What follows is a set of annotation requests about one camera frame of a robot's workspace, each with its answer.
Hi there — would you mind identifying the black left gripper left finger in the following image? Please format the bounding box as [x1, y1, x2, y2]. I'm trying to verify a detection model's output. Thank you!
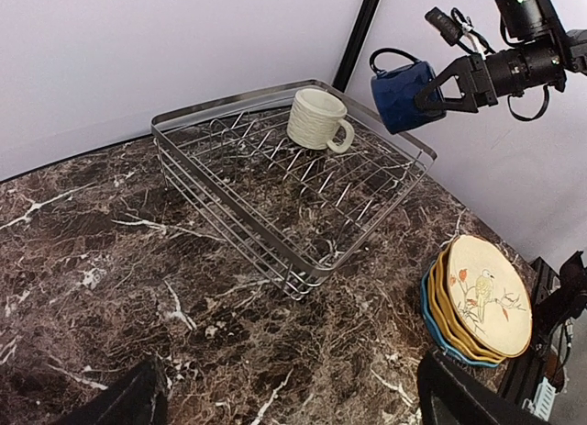
[54, 356, 169, 424]

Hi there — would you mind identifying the cream bird pattern plate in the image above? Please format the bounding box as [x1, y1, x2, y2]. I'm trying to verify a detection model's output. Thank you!
[446, 235, 533, 358]

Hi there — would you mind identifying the metal wire dish rack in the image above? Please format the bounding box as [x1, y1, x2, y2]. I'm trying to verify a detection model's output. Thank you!
[150, 80, 437, 300]

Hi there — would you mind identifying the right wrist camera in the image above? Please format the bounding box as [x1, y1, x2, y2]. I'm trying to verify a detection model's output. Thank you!
[424, 6, 496, 59]

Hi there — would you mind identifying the yellow plate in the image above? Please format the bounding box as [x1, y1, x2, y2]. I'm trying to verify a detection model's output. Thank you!
[426, 248, 505, 364]

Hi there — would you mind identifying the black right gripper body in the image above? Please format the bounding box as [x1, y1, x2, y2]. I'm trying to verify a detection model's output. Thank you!
[469, 43, 567, 108]

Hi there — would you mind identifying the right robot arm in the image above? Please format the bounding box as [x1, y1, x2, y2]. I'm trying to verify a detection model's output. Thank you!
[415, 0, 586, 122]

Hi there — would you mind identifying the black front rail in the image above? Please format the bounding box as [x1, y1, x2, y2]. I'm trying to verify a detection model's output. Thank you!
[498, 251, 586, 407]

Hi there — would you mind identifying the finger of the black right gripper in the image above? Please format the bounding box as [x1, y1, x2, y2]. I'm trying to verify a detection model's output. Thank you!
[414, 57, 470, 111]
[426, 92, 477, 117]

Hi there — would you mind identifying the cream ceramic mug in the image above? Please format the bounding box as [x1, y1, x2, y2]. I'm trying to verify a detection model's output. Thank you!
[286, 88, 355, 154]

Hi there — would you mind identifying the right black frame post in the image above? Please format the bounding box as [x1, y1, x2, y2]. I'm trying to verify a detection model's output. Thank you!
[332, 0, 381, 92]

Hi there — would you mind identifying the white slotted cable duct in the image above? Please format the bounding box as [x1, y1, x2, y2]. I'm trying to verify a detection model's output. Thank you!
[522, 376, 565, 421]

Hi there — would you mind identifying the blue plate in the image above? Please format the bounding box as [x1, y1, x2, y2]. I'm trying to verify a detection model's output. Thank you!
[420, 269, 499, 368]

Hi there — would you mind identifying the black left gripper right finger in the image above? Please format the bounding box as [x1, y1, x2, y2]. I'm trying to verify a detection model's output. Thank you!
[417, 351, 545, 425]

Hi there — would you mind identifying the dark blue ceramic mug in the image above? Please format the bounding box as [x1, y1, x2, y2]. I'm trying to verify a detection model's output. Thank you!
[369, 48, 447, 135]

